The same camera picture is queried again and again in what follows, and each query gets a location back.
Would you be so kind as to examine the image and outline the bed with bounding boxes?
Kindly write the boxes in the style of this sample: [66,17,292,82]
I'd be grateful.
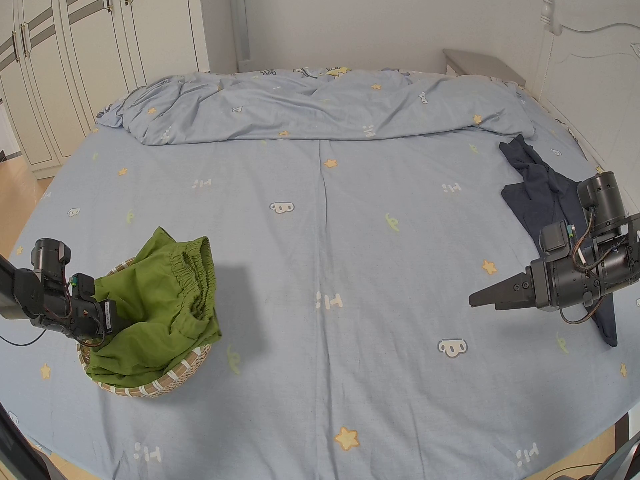
[0,0,640,480]

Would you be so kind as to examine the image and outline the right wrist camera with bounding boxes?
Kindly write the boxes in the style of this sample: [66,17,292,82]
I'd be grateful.
[539,221,573,259]

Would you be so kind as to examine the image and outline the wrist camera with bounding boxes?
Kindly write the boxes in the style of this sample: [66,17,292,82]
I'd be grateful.
[70,273,96,301]
[539,221,573,259]

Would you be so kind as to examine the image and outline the green shorts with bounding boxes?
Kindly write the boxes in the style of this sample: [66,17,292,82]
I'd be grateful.
[86,226,222,389]

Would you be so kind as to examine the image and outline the black cable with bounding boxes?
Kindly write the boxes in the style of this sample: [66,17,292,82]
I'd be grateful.
[558,293,603,325]
[0,332,47,347]

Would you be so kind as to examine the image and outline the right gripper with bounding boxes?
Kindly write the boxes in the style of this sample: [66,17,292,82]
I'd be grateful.
[468,250,608,312]

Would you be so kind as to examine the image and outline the round woven basket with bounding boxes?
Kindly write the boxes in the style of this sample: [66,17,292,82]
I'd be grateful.
[75,260,213,400]

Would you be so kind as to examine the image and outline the white wardrobe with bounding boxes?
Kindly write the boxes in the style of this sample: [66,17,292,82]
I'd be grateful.
[0,0,211,180]

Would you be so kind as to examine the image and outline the dark blue garment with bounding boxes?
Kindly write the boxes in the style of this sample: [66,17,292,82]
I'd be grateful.
[498,134,618,347]

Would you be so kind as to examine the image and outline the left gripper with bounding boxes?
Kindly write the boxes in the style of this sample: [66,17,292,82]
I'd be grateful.
[65,299,119,346]

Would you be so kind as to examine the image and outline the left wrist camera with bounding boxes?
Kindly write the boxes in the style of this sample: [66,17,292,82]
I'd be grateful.
[70,273,96,301]

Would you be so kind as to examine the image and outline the grey wall pipe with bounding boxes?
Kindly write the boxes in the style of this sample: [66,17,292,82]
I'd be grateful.
[227,0,255,71]

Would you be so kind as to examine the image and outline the grey bedside table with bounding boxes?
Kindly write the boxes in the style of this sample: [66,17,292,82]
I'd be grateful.
[442,49,526,86]

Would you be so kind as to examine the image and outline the pale blue quilt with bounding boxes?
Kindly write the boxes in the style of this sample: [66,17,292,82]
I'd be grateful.
[96,65,536,146]

